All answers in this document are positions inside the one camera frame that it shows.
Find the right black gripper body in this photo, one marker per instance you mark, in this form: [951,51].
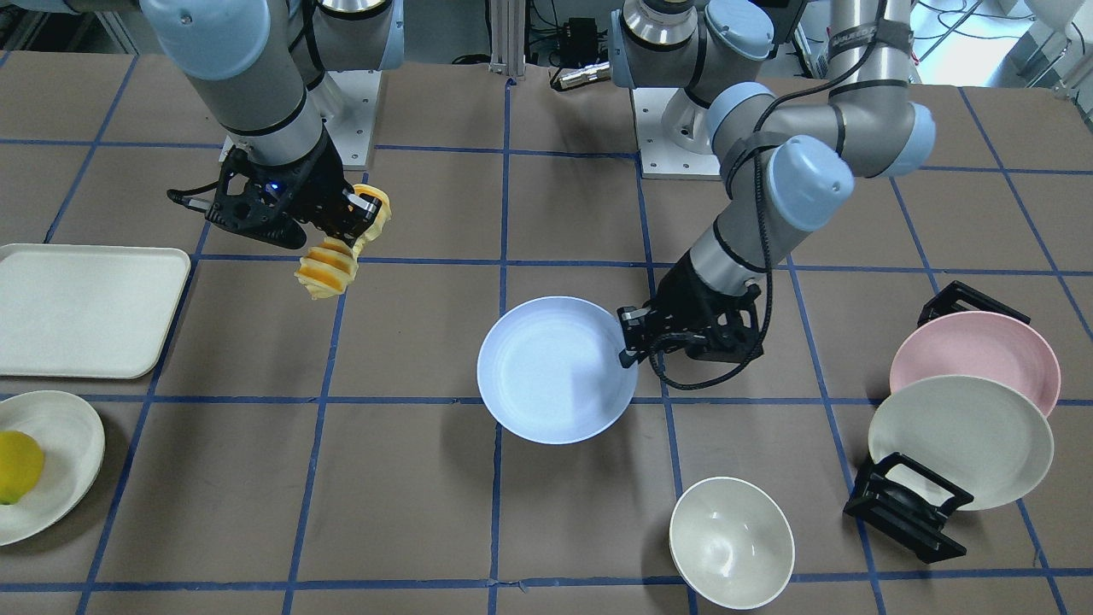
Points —
[318,192]

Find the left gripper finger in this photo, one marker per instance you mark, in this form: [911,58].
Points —
[631,355]

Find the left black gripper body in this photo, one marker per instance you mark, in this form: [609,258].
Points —
[688,301]

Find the blue plate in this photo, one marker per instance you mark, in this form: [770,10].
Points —
[548,370]

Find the yellow sliced bread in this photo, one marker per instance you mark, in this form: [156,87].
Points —
[328,268]

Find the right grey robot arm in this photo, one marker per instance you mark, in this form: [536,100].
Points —
[263,69]

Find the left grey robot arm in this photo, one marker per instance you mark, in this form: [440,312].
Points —
[787,162]

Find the pink plate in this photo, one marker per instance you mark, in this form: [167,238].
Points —
[985,345]

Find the cream plate in rack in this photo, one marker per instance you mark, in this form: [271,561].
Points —
[982,436]

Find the cream plate with lemon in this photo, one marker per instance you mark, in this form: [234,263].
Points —
[71,434]

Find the cream bowl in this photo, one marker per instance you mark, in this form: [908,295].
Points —
[731,543]

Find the cream rectangular tray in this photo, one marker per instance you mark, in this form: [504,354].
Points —
[87,311]

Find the black dish rack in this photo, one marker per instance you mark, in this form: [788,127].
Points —
[894,509]

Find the yellow lemon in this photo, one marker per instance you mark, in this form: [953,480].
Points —
[22,465]

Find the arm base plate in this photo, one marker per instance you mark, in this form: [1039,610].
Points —
[344,103]
[671,134]

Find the aluminium frame post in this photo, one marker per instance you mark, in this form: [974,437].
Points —
[507,21]

